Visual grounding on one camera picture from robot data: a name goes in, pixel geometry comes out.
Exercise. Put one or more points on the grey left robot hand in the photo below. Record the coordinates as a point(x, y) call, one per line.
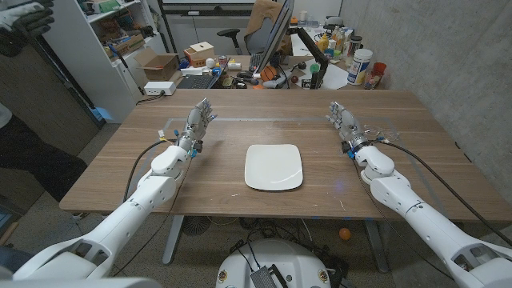
point(195, 124)

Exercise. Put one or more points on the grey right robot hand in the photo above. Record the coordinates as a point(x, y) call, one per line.
point(348, 124)

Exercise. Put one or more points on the clear plastic glasses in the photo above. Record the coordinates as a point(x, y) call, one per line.
point(376, 130)

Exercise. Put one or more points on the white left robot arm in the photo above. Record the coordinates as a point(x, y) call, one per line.
point(132, 212)

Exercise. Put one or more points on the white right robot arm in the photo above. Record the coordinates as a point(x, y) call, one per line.
point(424, 220)

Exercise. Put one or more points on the white square plate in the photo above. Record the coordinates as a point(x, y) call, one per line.
point(273, 167)

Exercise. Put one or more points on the black laptop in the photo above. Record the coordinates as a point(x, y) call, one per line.
point(196, 82)

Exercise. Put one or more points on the white power box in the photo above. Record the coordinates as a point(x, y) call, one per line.
point(159, 88)

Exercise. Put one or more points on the white canister blue label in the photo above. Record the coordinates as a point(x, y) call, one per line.
point(359, 66)

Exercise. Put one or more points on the small white ball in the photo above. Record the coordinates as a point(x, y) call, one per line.
point(210, 62)

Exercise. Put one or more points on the red small box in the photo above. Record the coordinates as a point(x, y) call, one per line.
point(379, 69)

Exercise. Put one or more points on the small green ball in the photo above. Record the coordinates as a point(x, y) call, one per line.
point(314, 68)

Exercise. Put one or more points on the open brown cardboard box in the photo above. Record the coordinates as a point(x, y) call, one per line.
point(160, 66)

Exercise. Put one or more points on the small cardboard box white lid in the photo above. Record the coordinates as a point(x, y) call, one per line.
point(200, 54)

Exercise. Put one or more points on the jar with dark lid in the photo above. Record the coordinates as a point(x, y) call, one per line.
point(354, 48)

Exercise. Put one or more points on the yellow and green items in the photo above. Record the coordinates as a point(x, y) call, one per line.
point(323, 43)

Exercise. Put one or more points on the black keyboard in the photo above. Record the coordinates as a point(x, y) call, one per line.
point(256, 62)

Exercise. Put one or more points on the orange basketball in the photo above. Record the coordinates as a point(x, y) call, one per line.
point(268, 73)

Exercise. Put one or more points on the round black grille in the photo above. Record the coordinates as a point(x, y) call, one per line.
point(196, 225)

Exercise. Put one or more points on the grey office chair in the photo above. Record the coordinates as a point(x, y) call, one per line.
point(260, 42)

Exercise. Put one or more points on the small orange ball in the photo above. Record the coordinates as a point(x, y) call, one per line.
point(345, 234)

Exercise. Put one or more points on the white shelf unit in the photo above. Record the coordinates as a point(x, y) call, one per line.
point(92, 80)

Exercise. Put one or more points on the black computer monitor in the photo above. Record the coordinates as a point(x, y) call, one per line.
point(276, 36)

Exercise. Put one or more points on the grey metal table leg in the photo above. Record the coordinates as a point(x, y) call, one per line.
point(173, 240)
point(376, 246)

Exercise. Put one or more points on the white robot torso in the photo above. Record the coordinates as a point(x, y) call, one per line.
point(276, 256)

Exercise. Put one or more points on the person in dark trousers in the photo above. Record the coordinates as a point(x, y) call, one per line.
point(32, 156)

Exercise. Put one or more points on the black box on torso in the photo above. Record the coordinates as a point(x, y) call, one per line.
point(264, 278)

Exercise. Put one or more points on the black and white glove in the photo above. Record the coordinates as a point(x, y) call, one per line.
point(24, 24)

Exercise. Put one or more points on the whiteboard with black frame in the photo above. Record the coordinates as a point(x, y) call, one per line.
point(208, 9)

